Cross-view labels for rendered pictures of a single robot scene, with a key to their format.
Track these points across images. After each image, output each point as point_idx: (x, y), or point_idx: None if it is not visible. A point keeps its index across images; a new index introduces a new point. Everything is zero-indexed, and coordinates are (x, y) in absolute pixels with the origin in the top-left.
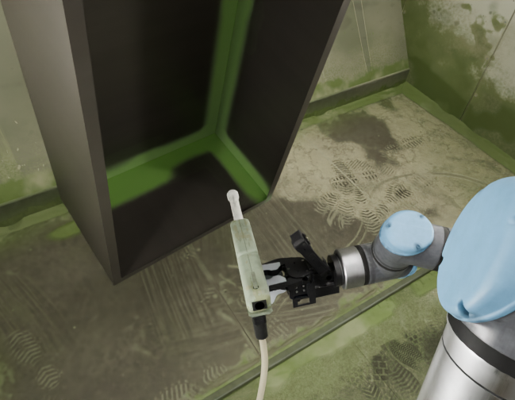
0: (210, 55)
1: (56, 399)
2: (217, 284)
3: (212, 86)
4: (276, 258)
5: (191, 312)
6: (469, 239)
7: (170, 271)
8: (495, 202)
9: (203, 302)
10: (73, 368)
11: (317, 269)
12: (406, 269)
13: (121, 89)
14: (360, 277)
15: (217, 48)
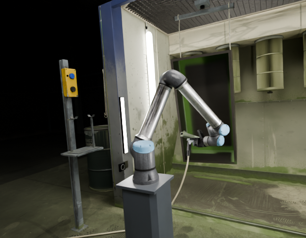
0: (229, 120)
1: None
2: (219, 197)
3: (231, 131)
4: (246, 202)
5: (205, 197)
6: None
7: (210, 190)
8: None
9: (210, 198)
10: (171, 191)
11: (200, 137)
12: (216, 139)
13: (204, 122)
14: (206, 139)
15: (231, 118)
